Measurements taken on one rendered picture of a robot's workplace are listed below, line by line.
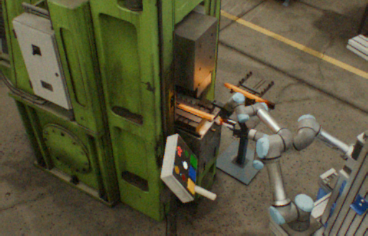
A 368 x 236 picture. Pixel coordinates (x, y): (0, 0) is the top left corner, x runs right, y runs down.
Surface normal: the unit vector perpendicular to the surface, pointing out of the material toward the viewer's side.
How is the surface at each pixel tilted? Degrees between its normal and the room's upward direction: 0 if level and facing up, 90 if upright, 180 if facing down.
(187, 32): 0
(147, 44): 89
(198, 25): 0
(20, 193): 0
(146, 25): 89
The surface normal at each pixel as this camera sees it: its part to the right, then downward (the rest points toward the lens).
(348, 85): 0.00, -0.72
